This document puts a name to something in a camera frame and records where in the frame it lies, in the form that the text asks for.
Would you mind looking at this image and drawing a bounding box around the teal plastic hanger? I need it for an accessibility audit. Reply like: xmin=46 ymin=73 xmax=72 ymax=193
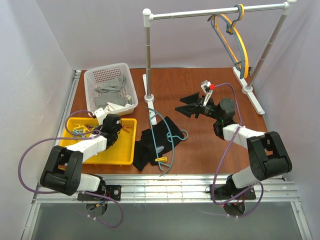
xmin=146 ymin=107 xmax=189 ymax=177

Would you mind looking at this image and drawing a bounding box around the black underwear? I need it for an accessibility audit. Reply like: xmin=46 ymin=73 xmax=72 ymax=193
xmin=133 ymin=120 xmax=172 ymax=171

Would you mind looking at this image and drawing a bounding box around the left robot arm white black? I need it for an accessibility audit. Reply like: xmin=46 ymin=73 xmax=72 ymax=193
xmin=40 ymin=114 xmax=122 ymax=196

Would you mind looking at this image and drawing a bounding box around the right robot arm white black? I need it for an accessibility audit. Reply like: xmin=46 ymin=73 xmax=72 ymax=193
xmin=175 ymin=93 xmax=293 ymax=199

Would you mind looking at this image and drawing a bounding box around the yellow plastic hanger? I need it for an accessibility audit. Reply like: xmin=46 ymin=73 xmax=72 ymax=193
xmin=210 ymin=3 xmax=249 ymax=79

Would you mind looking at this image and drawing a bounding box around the white metal clothes rack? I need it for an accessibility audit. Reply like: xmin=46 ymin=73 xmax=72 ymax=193
xmin=142 ymin=0 xmax=296 ymax=115

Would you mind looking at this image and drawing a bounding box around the orange clothespin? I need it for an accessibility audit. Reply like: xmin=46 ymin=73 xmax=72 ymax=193
xmin=122 ymin=125 xmax=132 ymax=133

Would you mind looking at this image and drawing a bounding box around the white cloth in basket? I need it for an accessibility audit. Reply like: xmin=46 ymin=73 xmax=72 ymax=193
xmin=103 ymin=94 xmax=133 ymax=113

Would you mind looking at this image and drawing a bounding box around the yellow plastic tray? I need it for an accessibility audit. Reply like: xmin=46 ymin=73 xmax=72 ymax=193
xmin=67 ymin=117 xmax=137 ymax=166

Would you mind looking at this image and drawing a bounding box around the grey cloth in basket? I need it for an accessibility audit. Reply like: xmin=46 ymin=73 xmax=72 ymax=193
xmin=94 ymin=75 xmax=127 ymax=108

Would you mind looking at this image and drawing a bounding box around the white plastic laundry basket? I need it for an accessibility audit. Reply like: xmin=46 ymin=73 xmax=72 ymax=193
xmin=84 ymin=63 xmax=139 ymax=116

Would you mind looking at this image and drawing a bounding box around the pale yellow clothespin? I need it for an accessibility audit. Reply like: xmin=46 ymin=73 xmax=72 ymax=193
xmin=73 ymin=123 xmax=91 ymax=133

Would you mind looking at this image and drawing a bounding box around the teal clothespin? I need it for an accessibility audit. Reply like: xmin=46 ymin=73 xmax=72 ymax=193
xmin=72 ymin=129 xmax=86 ymax=138

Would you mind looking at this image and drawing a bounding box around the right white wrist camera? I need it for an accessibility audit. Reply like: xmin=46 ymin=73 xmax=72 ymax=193
xmin=200 ymin=80 xmax=216 ymax=107

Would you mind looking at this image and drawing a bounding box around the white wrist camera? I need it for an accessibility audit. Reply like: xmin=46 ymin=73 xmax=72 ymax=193
xmin=200 ymin=80 xmax=216 ymax=107
xmin=92 ymin=107 xmax=107 ymax=125

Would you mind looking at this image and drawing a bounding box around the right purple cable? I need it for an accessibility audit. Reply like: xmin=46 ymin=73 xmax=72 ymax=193
xmin=210 ymin=82 xmax=265 ymax=219

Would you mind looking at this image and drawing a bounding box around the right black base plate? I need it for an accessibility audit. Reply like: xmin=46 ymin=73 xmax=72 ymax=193
xmin=205 ymin=184 xmax=256 ymax=201

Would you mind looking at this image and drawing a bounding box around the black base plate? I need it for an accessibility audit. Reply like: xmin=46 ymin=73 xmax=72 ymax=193
xmin=205 ymin=184 xmax=256 ymax=201
xmin=77 ymin=184 xmax=122 ymax=201

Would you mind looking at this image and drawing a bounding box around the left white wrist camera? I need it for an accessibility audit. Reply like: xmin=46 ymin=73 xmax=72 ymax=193
xmin=92 ymin=107 xmax=107 ymax=125

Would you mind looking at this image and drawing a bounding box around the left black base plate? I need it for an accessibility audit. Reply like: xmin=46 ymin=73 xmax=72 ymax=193
xmin=77 ymin=184 xmax=122 ymax=201

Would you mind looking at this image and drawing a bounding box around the aluminium rail frame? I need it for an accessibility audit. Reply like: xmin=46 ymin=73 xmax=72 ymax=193
xmin=21 ymin=69 xmax=313 ymax=240

